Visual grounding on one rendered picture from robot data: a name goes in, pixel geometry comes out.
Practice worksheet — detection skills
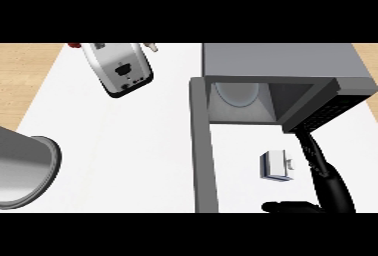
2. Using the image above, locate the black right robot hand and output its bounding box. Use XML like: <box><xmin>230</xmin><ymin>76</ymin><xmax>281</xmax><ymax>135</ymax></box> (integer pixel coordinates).
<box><xmin>259</xmin><ymin>129</ymin><xmax>357</xmax><ymax>214</ymax></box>

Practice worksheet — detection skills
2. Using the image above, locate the white blue milk carton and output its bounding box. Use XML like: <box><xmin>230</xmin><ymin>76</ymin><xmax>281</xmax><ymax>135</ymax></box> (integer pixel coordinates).
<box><xmin>258</xmin><ymin>149</ymin><xmax>296</xmax><ymax>183</ymax></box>

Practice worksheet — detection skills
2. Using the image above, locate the grey microwave door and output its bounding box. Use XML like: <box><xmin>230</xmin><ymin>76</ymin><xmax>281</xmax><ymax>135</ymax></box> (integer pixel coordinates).
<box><xmin>188</xmin><ymin>76</ymin><xmax>221</xmax><ymax>214</ymax></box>

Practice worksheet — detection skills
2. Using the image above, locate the glass microwave turntable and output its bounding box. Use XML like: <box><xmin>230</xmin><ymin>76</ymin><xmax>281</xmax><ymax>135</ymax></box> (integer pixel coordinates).
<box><xmin>213</xmin><ymin>83</ymin><xmax>261</xmax><ymax>109</ymax></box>

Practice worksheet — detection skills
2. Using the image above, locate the grey microwave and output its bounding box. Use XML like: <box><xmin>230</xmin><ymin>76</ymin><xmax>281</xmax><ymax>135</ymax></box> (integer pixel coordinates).
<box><xmin>199</xmin><ymin>43</ymin><xmax>378</xmax><ymax>135</ymax></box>

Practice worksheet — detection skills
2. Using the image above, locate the small beige object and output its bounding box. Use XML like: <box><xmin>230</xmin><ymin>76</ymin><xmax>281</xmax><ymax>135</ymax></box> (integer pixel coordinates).
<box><xmin>141</xmin><ymin>43</ymin><xmax>160</xmax><ymax>54</ymax></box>

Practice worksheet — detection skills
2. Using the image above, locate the white silver toaster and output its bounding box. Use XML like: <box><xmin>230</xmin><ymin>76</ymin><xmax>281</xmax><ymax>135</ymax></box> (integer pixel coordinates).
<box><xmin>79</xmin><ymin>43</ymin><xmax>154</xmax><ymax>99</ymax></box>

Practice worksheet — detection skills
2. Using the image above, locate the silver metal cylinder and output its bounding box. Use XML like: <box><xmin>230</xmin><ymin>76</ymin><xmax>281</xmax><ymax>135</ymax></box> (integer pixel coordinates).
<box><xmin>0</xmin><ymin>126</ymin><xmax>63</xmax><ymax>211</ymax></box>

